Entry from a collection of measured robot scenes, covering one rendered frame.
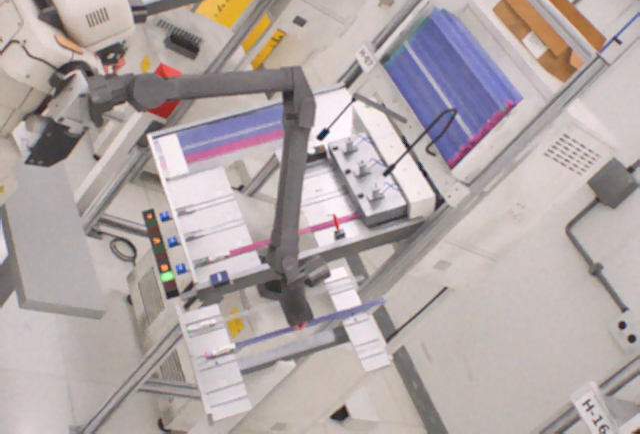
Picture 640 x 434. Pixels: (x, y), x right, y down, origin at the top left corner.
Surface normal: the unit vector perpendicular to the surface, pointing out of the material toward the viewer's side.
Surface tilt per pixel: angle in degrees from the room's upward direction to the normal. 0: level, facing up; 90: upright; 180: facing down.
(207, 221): 44
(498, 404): 90
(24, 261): 0
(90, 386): 0
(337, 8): 90
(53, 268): 0
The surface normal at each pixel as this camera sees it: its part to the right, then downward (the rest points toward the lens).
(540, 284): -0.70, -0.27
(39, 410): 0.62, -0.67
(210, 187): -0.04, -0.67
